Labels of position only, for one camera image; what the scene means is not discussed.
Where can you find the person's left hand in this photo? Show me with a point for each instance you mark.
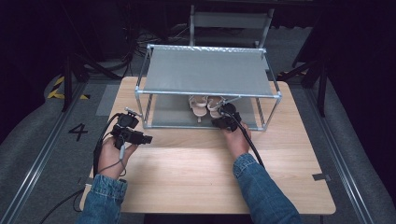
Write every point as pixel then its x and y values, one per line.
pixel 112 158

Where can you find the grey metal shoe rack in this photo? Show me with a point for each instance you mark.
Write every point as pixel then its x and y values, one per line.
pixel 205 71

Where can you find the grey chair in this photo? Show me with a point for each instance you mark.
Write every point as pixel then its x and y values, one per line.
pixel 230 20

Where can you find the grey tape piece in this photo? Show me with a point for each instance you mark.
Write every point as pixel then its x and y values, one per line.
pixel 321 177

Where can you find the yellow and black floor tape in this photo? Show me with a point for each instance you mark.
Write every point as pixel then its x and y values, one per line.
pixel 56 91

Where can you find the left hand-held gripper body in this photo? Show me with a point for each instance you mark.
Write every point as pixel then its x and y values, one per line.
pixel 126 132

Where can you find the black tripod stand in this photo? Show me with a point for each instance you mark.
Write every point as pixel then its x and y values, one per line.
pixel 70 77
pixel 314 81

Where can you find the person's right hand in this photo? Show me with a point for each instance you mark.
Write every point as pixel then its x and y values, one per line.
pixel 236 143

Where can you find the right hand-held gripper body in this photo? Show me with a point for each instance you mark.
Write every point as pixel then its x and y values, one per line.
pixel 229 119

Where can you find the metal floor rail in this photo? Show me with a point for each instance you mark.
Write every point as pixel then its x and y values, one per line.
pixel 339 155
pixel 37 165

